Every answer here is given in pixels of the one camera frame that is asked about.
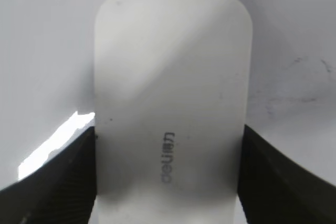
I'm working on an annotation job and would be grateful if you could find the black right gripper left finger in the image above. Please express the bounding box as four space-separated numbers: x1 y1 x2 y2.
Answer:
1 126 97 224

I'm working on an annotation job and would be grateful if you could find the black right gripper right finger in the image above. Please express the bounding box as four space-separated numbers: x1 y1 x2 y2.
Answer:
237 125 335 223

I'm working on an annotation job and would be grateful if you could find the white rectangular board eraser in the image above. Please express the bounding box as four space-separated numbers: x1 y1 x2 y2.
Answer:
94 0 253 223

